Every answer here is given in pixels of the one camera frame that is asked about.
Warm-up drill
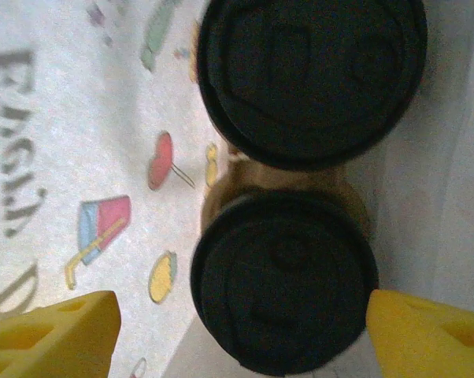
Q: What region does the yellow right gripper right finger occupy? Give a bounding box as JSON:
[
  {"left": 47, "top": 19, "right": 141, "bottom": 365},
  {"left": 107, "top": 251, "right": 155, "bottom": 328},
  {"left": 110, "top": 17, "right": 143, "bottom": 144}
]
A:
[{"left": 365, "top": 289, "right": 474, "bottom": 378}]

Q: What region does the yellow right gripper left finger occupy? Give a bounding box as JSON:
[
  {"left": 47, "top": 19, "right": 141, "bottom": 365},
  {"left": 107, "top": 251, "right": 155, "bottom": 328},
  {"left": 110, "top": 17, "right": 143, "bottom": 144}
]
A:
[{"left": 0, "top": 290, "right": 122, "bottom": 378}]

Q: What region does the black plastic cup lid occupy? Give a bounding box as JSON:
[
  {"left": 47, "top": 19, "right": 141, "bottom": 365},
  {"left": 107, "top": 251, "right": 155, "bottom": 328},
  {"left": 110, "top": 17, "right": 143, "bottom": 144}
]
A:
[
  {"left": 189, "top": 192, "right": 380, "bottom": 378},
  {"left": 195, "top": 0, "right": 429, "bottom": 171}
]

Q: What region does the white printed paper bag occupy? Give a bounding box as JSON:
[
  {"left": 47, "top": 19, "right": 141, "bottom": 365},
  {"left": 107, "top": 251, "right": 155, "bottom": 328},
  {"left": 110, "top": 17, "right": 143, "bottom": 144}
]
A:
[{"left": 0, "top": 0, "right": 474, "bottom": 378}]

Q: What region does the beige pulp cup carrier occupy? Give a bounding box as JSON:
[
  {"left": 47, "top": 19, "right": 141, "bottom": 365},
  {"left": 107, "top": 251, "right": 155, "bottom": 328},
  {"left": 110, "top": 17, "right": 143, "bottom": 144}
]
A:
[{"left": 200, "top": 132, "right": 374, "bottom": 245}]

